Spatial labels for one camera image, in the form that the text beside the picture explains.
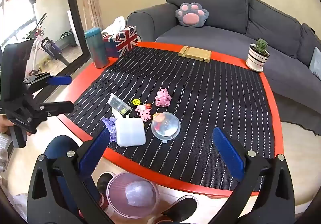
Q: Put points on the person's left leg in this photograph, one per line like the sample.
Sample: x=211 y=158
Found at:
x=57 y=143

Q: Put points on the person's right leg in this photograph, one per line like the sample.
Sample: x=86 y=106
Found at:
x=161 y=219

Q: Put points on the person's right black shoe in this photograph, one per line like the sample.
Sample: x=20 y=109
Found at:
x=180 y=206

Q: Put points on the clear plastic dome lid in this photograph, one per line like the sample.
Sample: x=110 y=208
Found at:
x=169 y=128

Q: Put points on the cactus in striped pot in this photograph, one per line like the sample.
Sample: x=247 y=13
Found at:
x=257 y=57

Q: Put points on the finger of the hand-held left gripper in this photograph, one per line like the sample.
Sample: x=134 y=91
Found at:
x=59 y=107
x=60 y=79

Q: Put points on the black white-striped table mat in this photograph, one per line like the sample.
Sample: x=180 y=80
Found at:
x=200 y=88

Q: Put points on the pink paper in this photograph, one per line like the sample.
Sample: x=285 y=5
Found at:
x=163 y=98

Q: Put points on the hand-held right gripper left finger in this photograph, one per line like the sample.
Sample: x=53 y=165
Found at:
x=96 y=153

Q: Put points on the yellow smiley badge reel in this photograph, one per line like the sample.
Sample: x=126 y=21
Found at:
x=136 y=101

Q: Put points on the person's leg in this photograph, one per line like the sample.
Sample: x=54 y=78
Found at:
x=161 y=219
x=57 y=143

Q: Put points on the square white plastic box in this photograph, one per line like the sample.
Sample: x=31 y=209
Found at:
x=130 y=132

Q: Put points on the person's left black shoe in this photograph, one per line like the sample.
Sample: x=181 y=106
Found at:
x=104 y=181

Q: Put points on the grey pink paw cushion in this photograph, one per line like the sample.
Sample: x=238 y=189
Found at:
x=191 y=16

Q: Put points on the flag print tissue box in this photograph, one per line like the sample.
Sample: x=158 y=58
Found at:
x=124 y=40

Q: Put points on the pink waste bin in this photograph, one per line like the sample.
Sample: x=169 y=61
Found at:
x=116 y=188

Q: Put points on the red table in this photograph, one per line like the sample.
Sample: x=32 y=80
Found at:
x=82 y=77

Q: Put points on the teal thermos bottle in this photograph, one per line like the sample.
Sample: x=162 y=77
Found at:
x=96 y=48

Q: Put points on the orange slice toy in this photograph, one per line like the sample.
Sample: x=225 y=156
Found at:
x=156 y=115

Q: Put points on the pink and white toy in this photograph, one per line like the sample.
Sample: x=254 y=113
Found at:
x=143 y=108

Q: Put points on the black framed mirror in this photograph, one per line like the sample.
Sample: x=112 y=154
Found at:
x=50 y=25

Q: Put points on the person's left hand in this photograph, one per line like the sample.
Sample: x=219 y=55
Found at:
x=3 y=126

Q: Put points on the wooden phone stand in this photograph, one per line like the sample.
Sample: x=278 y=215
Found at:
x=195 y=53

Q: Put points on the small clear plastic container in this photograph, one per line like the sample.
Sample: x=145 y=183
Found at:
x=117 y=104

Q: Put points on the dark grey sofa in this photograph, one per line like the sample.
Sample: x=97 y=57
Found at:
x=213 y=35

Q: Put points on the oblong white plastic case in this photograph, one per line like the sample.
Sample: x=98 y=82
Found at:
x=115 y=114

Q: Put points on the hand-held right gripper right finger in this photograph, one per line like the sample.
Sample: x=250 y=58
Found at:
x=227 y=153

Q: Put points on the white plastic bag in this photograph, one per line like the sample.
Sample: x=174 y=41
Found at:
x=140 y=192

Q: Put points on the purple paper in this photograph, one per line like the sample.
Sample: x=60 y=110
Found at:
x=109 y=123

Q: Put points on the light blue pillow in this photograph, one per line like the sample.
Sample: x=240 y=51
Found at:
x=316 y=62

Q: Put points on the person's black shoe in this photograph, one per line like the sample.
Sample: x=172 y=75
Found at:
x=104 y=181
x=180 y=206

